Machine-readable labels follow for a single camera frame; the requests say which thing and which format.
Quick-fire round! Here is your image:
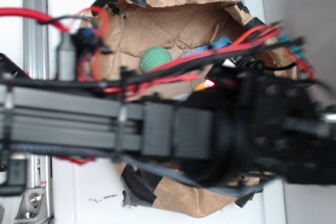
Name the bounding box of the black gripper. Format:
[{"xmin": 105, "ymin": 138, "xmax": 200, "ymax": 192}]
[{"xmin": 209, "ymin": 66, "xmax": 335, "ymax": 185}]

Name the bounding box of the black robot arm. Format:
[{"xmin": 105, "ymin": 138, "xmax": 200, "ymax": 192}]
[{"xmin": 1, "ymin": 69, "xmax": 335, "ymax": 187}]

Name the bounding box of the blue sponge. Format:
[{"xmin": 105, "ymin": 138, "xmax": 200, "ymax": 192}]
[{"xmin": 179, "ymin": 36, "xmax": 232, "ymax": 58}]

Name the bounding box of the green dimpled ball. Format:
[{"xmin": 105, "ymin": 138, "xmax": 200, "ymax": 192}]
[{"xmin": 141, "ymin": 46, "xmax": 172, "ymax": 73}]

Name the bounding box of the crumpled brown paper bag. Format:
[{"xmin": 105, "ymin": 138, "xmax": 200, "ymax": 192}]
[{"xmin": 78, "ymin": 0, "xmax": 298, "ymax": 218}]

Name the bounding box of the grey cable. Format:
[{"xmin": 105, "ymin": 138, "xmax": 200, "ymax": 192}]
[{"xmin": 115, "ymin": 153, "xmax": 279, "ymax": 197}]

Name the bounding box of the red and black wire bundle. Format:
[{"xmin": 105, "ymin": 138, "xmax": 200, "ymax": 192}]
[{"xmin": 0, "ymin": 6, "xmax": 316, "ymax": 96}]

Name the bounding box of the metal corner bracket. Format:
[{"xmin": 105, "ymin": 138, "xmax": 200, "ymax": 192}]
[{"xmin": 14, "ymin": 187, "xmax": 48, "ymax": 223}]

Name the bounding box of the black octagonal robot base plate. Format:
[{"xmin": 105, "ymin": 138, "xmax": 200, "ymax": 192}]
[{"xmin": 1, "ymin": 53, "xmax": 31, "ymax": 80}]

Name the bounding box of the aluminium extrusion rail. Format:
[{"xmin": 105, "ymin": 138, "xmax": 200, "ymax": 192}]
[{"xmin": 22, "ymin": 0, "xmax": 55, "ymax": 223}]

